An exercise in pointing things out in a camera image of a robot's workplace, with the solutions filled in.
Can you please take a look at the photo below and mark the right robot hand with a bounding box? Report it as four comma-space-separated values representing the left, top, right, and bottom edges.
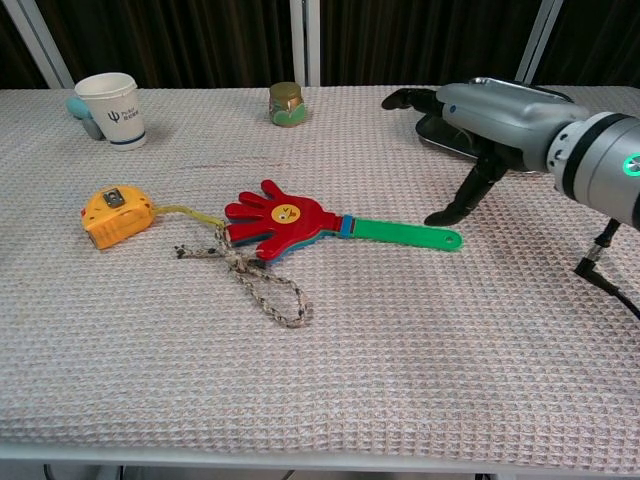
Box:
380, 77, 592, 226

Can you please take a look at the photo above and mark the red hand clapper toy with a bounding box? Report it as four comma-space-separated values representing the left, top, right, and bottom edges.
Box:
223, 179, 464, 264

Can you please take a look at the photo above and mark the black plastic tray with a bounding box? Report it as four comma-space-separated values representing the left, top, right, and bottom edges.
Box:
415, 84, 576, 174

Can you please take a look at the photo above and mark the small jar gold lid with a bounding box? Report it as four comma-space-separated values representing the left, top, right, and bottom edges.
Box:
268, 82, 307, 126

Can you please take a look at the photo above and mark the pink waffle weave tablecloth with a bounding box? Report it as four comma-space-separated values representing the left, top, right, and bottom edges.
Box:
0, 85, 640, 474

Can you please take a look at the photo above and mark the black pleated curtain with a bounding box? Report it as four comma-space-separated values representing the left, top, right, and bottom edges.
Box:
0, 0, 640, 90

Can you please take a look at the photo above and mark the white paper cup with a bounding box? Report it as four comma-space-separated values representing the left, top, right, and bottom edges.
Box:
74, 72, 149, 152

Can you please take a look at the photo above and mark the yellow tape measure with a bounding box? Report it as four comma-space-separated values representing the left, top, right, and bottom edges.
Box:
80, 184, 227, 251

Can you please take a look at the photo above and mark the white aluminium frame post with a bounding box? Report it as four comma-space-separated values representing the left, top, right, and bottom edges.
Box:
289, 0, 321, 87
0, 0, 76, 90
514, 0, 564, 84

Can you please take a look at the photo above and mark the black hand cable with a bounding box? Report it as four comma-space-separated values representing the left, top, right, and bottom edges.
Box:
573, 218, 640, 321

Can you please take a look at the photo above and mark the braided rope loop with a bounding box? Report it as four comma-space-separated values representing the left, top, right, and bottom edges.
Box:
173, 224, 315, 330

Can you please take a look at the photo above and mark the light blue plastic handle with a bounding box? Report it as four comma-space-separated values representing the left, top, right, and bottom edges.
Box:
65, 96, 106, 140

